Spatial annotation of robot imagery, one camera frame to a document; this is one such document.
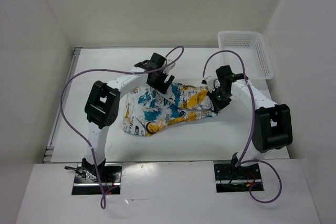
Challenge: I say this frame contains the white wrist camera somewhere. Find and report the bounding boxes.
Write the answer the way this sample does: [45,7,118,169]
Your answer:
[162,58,176,75]
[201,76,217,92]

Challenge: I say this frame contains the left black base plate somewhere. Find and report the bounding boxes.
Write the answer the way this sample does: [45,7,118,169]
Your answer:
[69,163,122,196]

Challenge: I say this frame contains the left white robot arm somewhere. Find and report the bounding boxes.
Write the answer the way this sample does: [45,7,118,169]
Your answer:
[81,53,175,182]

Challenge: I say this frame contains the white plastic basket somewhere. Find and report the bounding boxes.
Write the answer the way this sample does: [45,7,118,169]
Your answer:
[217,30,274,80]

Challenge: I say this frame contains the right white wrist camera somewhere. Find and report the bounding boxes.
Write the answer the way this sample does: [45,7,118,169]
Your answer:
[201,76,217,92]

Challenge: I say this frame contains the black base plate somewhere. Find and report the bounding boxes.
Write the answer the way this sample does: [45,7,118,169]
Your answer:
[214,162,264,193]
[69,163,122,196]

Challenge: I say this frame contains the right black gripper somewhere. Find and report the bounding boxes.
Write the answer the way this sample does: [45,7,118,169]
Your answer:
[207,86,232,112]

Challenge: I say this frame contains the colourful printed shorts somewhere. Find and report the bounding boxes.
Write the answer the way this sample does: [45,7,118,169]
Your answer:
[122,82,217,137]

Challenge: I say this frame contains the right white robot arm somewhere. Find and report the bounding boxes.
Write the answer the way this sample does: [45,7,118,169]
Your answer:
[202,65,293,178]

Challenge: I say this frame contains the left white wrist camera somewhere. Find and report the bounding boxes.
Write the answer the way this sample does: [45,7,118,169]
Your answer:
[162,58,176,75]

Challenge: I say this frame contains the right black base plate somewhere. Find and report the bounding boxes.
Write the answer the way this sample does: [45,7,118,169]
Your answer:
[214,162,264,193]

